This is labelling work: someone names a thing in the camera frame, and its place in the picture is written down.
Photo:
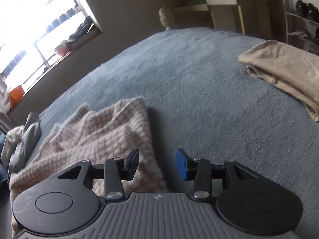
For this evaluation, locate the pink box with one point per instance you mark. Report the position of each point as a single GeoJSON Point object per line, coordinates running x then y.
{"type": "Point", "coordinates": [61, 49]}

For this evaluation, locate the black shoe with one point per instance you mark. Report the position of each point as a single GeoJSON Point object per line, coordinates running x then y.
{"type": "Point", "coordinates": [312, 11]}
{"type": "Point", "coordinates": [301, 7]}

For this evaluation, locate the grey fleece bed blanket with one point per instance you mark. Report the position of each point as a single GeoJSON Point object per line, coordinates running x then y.
{"type": "Point", "coordinates": [199, 79]}

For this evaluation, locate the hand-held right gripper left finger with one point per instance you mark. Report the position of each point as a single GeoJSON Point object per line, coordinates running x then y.
{"type": "Point", "coordinates": [133, 163]}

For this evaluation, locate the metal shoe rack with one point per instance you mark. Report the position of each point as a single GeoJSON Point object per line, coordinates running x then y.
{"type": "Point", "coordinates": [299, 29]}

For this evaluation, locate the orange bag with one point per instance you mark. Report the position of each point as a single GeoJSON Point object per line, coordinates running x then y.
{"type": "Point", "coordinates": [17, 95]}

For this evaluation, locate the dark shoes on box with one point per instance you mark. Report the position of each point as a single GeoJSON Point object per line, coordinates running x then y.
{"type": "Point", "coordinates": [82, 28]}

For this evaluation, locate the cream bedpost finial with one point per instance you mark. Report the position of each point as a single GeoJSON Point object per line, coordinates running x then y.
{"type": "Point", "coordinates": [167, 17]}

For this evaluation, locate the light grey garment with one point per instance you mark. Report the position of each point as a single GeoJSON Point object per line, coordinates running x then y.
{"type": "Point", "coordinates": [27, 139]}

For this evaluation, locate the houndstooth knit cardigan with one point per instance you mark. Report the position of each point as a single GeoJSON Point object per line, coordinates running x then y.
{"type": "Point", "coordinates": [99, 139]}

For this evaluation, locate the cream wooden desk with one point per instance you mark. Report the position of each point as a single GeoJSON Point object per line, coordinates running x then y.
{"type": "Point", "coordinates": [224, 10]}

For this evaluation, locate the blue jeans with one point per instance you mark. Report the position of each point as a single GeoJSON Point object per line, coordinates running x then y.
{"type": "Point", "coordinates": [3, 176]}

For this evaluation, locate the beige folded garment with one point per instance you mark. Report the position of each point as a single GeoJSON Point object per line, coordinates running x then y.
{"type": "Point", "coordinates": [286, 64]}

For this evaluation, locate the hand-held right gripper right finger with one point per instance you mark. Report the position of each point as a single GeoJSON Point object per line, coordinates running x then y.
{"type": "Point", "coordinates": [181, 165]}

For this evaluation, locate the window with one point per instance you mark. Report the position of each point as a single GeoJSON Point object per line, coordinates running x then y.
{"type": "Point", "coordinates": [30, 10]}

